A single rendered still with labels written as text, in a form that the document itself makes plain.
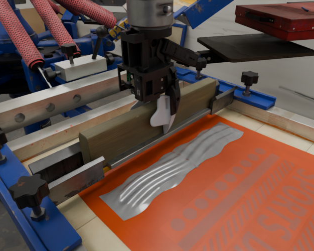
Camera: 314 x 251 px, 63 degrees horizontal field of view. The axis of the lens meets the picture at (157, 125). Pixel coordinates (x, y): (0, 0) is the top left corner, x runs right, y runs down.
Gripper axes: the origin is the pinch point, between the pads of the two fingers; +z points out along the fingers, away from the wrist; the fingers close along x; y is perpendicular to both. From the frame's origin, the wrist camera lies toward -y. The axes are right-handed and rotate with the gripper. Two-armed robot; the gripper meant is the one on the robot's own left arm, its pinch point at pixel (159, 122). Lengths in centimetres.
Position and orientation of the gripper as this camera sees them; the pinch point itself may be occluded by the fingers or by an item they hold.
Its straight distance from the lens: 54.7
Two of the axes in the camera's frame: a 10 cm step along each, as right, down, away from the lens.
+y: -7.2, 3.8, -5.8
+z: 0.1, 8.4, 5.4
